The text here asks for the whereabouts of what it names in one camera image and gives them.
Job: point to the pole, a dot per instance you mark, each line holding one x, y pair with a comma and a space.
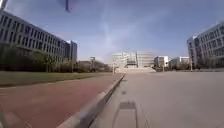
191, 65

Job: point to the grass lawn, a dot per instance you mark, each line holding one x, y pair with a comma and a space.
30, 78

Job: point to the grey multi-storey building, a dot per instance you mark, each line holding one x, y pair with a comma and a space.
208, 45

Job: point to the low pale building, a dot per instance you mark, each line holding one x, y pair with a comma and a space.
181, 61

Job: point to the long grey office building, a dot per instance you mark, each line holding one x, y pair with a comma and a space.
26, 33

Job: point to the red brick pavement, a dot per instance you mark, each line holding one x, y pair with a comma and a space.
46, 103

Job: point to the pale wide steps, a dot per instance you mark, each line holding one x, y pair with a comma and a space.
136, 70

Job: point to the small white building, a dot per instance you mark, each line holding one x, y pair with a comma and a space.
161, 61

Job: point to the pale wide building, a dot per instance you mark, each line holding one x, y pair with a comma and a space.
145, 59

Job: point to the grey stone kerb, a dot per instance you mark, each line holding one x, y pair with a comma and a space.
90, 111

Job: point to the grey concrete road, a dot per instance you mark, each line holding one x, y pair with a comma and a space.
173, 100

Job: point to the dark tall building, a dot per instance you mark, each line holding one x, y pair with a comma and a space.
73, 51

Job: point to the row of bushes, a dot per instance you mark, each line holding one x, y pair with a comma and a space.
93, 67

